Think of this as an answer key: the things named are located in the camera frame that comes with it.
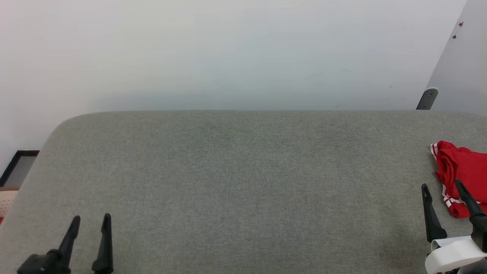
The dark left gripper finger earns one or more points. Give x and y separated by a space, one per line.
64 251
105 247

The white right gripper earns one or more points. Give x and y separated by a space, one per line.
452 255

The red and white basketball jersey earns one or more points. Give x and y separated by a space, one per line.
462 167

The beige plastic laundry basket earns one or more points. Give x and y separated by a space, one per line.
7 201

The black floor trim strip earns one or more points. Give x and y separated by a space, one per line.
11 163

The dark grey metal bar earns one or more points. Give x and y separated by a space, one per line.
427 99

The light grey partition panel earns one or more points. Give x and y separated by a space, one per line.
464 64

